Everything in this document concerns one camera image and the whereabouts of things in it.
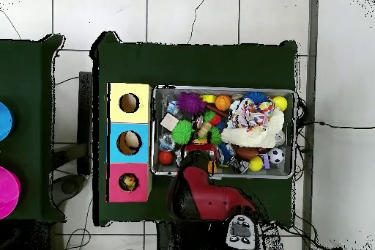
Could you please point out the magenta bowl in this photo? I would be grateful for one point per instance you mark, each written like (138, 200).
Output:
(8, 192)

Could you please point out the green spiky ball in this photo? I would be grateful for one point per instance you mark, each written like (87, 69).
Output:
(182, 132)

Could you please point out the black and white soccer ball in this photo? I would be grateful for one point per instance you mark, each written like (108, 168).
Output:
(276, 155)

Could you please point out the black stand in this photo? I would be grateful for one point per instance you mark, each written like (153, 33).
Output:
(85, 100)

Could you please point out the yellow toy duck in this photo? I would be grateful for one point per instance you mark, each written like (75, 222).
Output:
(129, 183)

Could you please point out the red rubber ball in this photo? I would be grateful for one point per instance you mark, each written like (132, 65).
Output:
(166, 158)

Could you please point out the purple spiky toy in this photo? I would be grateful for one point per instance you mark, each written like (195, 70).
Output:
(190, 103)

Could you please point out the white cloth with coloured dots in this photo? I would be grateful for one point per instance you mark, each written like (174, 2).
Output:
(265, 109)

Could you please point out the blue bowl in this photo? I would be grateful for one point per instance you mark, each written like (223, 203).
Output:
(5, 121)

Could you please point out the small orange basketball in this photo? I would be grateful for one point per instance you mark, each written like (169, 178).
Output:
(223, 102)

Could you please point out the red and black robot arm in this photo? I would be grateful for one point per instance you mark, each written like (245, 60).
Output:
(211, 197)

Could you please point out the brown toy football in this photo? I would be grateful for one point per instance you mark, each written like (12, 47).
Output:
(246, 153)

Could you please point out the grey metal rail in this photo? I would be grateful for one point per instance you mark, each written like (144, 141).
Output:
(313, 27)

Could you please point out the orange toy brick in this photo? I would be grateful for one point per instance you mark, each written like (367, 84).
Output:
(212, 168)

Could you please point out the dark green table cloth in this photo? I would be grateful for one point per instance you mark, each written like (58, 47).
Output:
(190, 65)
(29, 85)

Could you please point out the cream waffle cloth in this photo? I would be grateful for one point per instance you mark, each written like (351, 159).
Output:
(255, 138)

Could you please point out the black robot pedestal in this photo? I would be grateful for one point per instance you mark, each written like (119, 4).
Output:
(187, 238)

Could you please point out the yellow ball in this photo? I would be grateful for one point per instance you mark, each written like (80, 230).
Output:
(280, 103)
(256, 163)

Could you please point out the silver mesh bin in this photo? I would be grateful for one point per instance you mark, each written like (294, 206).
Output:
(281, 170)

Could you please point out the wooden box with three holes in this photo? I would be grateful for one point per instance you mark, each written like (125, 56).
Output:
(137, 115)

